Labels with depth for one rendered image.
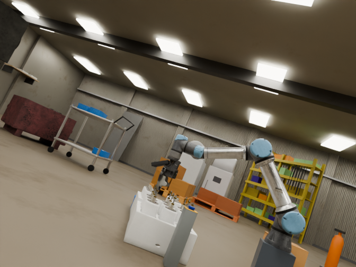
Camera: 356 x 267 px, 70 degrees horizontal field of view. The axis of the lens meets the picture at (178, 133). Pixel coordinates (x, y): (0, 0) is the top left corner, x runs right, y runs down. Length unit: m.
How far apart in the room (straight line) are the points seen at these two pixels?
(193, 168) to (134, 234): 5.62
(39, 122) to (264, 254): 4.48
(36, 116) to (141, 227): 3.97
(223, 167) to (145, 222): 5.62
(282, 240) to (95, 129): 11.47
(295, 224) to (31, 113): 4.59
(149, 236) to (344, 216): 9.77
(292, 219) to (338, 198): 9.43
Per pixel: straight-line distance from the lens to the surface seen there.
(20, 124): 5.17
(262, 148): 1.50
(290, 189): 8.71
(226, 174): 6.92
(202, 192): 6.40
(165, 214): 1.58
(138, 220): 1.54
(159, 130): 11.22
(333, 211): 10.84
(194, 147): 1.54
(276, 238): 1.65
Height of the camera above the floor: 0.46
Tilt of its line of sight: 9 degrees up
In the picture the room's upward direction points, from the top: 23 degrees clockwise
